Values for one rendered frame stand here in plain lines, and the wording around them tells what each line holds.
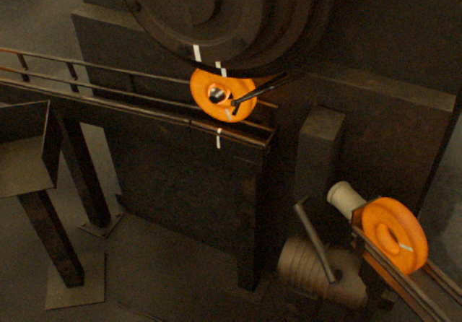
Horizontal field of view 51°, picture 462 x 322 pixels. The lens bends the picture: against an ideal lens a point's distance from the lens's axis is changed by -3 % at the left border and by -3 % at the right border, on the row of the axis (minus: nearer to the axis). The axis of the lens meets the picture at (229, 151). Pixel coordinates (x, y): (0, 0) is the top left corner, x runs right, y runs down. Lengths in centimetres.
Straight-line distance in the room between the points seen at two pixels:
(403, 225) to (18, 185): 91
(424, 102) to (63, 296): 131
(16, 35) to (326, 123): 235
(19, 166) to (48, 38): 172
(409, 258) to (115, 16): 90
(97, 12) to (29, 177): 46
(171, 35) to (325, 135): 38
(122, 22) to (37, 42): 175
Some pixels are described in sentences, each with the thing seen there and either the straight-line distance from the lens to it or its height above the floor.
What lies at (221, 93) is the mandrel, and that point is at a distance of 108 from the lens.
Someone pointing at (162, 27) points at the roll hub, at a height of 103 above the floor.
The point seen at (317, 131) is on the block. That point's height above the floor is 80.
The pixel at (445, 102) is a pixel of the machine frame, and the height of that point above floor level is 87.
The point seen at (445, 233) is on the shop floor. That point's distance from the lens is 199.
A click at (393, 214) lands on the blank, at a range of 97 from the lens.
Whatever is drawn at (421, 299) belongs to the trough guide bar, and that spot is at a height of 69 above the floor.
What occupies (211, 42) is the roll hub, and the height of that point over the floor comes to 102.
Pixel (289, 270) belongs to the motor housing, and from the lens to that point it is 119.
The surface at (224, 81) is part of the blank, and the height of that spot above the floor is 86.
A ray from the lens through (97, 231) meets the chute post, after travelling 192.
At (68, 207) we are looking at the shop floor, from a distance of 204.
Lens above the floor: 153
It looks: 46 degrees down
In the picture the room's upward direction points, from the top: 2 degrees counter-clockwise
